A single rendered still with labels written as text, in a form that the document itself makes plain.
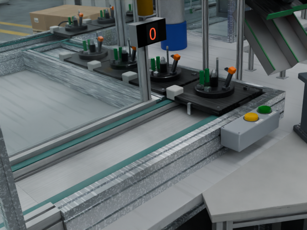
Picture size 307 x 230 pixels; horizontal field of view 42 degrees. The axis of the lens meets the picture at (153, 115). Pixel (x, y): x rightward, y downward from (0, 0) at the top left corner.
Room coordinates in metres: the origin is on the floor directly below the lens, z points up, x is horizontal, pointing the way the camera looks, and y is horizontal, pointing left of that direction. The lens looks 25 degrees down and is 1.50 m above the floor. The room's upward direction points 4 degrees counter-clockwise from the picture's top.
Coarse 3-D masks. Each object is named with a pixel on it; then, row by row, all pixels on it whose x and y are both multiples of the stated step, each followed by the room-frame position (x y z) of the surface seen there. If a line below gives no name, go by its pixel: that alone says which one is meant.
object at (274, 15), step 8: (248, 0) 1.46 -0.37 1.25; (256, 0) 1.49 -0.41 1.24; (264, 0) 1.50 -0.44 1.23; (272, 0) 1.51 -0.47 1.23; (280, 0) 1.49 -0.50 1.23; (256, 8) 1.42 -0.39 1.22; (264, 8) 1.45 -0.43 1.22; (272, 8) 1.46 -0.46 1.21; (280, 8) 1.47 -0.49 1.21; (288, 8) 1.46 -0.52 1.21; (264, 16) 1.39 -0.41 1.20; (272, 16) 1.39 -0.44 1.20; (280, 16) 1.41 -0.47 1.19
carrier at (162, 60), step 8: (168, 56) 1.55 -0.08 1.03; (152, 64) 1.51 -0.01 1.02; (160, 64) 1.48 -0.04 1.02; (168, 64) 1.55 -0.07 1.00; (152, 72) 1.47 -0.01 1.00; (160, 72) 1.48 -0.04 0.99; (168, 72) 1.48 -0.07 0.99; (176, 72) 1.45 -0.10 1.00; (184, 72) 1.52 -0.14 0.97; (192, 72) 1.51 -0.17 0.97; (152, 80) 1.44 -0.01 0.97; (160, 80) 1.42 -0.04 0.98; (168, 80) 1.42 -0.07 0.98; (176, 80) 1.43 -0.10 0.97; (184, 80) 1.43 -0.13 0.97; (192, 80) 1.43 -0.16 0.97; (152, 88) 1.37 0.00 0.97; (160, 88) 1.36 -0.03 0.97
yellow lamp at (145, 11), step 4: (140, 0) 1.24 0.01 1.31; (144, 0) 1.24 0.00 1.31; (148, 0) 1.24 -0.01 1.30; (152, 0) 1.26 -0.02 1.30; (140, 4) 1.24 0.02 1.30; (144, 4) 1.24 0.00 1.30; (148, 4) 1.24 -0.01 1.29; (152, 4) 1.26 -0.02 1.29; (140, 8) 1.24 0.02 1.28; (144, 8) 1.24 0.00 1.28; (148, 8) 1.24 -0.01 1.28; (152, 8) 1.25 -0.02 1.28; (140, 12) 1.24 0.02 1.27; (144, 12) 1.24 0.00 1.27; (148, 12) 1.24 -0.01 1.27; (152, 12) 1.25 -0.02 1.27
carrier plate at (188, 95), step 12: (192, 84) 1.38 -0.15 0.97; (240, 84) 1.34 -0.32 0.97; (180, 96) 1.27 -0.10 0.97; (192, 96) 1.26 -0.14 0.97; (228, 96) 1.24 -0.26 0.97; (240, 96) 1.23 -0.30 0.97; (252, 96) 1.25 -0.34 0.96; (204, 108) 1.18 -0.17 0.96; (216, 108) 1.15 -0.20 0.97; (228, 108) 1.16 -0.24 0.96
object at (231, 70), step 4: (224, 68) 1.26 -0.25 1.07; (228, 68) 1.24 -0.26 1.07; (232, 68) 1.24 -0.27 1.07; (228, 72) 1.24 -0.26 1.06; (232, 72) 1.23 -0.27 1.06; (228, 76) 1.24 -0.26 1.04; (232, 76) 1.25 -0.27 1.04; (228, 80) 1.24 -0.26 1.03; (224, 84) 1.26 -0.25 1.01; (228, 84) 1.25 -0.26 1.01
